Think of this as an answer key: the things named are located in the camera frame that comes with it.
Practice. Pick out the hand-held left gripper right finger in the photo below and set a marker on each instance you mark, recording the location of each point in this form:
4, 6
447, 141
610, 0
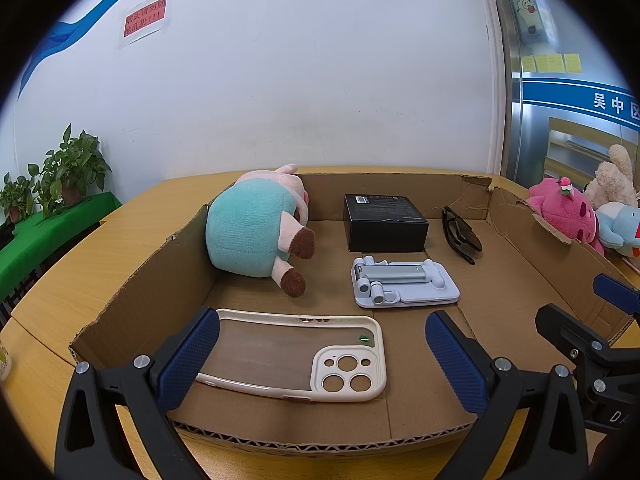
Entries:
455, 360

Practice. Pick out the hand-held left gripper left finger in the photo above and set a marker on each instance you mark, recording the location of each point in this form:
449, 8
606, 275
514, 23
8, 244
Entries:
187, 355

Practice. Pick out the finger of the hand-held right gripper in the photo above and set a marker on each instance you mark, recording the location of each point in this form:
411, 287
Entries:
615, 292
570, 330

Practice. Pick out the white phone case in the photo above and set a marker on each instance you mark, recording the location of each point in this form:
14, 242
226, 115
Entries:
373, 360

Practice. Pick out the large cardboard box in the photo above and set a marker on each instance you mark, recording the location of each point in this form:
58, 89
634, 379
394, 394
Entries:
500, 285

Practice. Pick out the white folding phone stand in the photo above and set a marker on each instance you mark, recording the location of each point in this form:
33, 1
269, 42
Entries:
400, 272

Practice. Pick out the black sunglasses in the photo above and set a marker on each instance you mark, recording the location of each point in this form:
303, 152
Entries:
462, 237

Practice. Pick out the black product box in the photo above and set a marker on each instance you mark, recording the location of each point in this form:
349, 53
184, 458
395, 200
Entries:
385, 230

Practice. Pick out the light blue plush toy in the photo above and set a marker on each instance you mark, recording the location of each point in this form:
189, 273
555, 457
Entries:
620, 225

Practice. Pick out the pink plush toy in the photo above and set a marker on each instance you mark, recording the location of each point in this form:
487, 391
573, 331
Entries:
555, 205

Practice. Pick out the beige plush toy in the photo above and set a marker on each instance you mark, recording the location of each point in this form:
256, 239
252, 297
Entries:
615, 180

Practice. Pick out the teal and pink pig plush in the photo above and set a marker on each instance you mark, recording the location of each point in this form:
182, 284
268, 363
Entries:
245, 225

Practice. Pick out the green tablecloth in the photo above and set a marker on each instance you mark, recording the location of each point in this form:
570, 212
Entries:
45, 240

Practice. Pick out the pale yellow object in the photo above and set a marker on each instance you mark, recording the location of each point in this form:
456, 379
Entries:
4, 362

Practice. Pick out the blue window banner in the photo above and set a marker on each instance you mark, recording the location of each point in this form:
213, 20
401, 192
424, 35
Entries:
580, 97

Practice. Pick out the large potted plant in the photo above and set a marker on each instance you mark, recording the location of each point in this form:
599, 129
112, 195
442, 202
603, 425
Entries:
70, 165

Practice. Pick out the small potted plant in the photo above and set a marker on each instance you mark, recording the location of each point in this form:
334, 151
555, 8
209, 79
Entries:
17, 197

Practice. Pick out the yellow sticky note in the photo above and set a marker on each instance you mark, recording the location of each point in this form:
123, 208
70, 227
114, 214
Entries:
528, 64
557, 63
573, 63
542, 63

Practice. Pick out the cartoon poster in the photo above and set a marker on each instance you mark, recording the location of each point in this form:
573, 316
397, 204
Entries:
532, 10

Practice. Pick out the metal door frame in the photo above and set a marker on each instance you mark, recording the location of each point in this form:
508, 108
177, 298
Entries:
505, 85

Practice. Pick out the red paper wall sign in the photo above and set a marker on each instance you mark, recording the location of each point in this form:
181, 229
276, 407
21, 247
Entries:
145, 19

